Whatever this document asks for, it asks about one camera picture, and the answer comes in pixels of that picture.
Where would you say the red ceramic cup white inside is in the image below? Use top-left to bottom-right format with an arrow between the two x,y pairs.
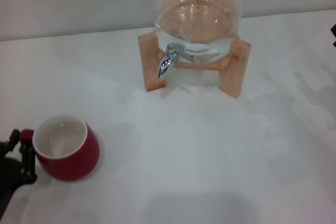
19,114 -> 101,182

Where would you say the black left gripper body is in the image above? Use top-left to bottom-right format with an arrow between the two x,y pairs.
0,156 -> 26,216

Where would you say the clear glass water dispenser jar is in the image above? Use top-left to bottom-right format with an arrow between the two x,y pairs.
153,0 -> 244,65

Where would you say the chrome faucet tap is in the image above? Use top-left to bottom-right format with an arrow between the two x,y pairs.
157,42 -> 196,79

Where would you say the wooden dispenser stand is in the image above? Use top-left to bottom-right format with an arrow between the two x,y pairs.
137,0 -> 252,99

